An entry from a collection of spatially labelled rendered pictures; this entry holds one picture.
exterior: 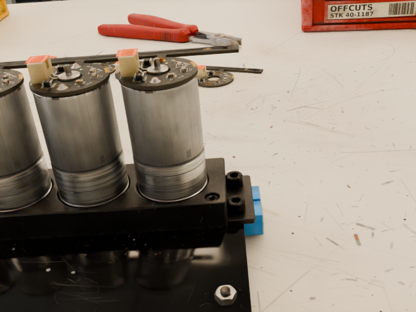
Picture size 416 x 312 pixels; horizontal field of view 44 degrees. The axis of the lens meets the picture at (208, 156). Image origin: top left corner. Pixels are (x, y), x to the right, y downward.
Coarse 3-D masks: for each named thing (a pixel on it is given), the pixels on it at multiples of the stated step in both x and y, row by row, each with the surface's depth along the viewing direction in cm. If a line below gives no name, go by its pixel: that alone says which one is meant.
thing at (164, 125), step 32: (160, 64) 16; (128, 96) 16; (160, 96) 15; (192, 96) 16; (128, 128) 17; (160, 128) 16; (192, 128) 16; (160, 160) 16; (192, 160) 17; (160, 192) 17; (192, 192) 17
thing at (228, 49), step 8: (184, 48) 18; (192, 48) 18; (200, 48) 18; (208, 48) 18; (216, 48) 17; (224, 48) 18; (232, 48) 17; (80, 56) 18; (88, 56) 18; (96, 56) 18; (104, 56) 18; (112, 56) 18; (144, 56) 17; (152, 56) 17; (160, 56) 17; (168, 56) 17; (176, 56) 17; (0, 64) 18; (8, 64) 18; (16, 64) 18; (24, 64) 18; (56, 64) 18
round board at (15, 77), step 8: (0, 72) 17; (8, 72) 17; (16, 72) 17; (0, 80) 16; (8, 80) 16; (16, 80) 16; (0, 88) 16; (8, 88) 16; (16, 88) 16; (0, 96) 16
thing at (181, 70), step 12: (144, 60) 16; (168, 60) 17; (180, 60) 17; (120, 72) 16; (168, 72) 16; (180, 72) 16; (192, 72) 16; (132, 84) 15; (144, 84) 15; (156, 84) 15; (168, 84) 15; (180, 84) 15
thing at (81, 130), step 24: (72, 72) 16; (72, 96) 15; (96, 96) 16; (48, 120) 16; (72, 120) 16; (96, 120) 16; (48, 144) 16; (72, 144) 16; (96, 144) 16; (120, 144) 17; (72, 168) 16; (96, 168) 17; (120, 168) 17; (72, 192) 17; (96, 192) 17; (120, 192) 18
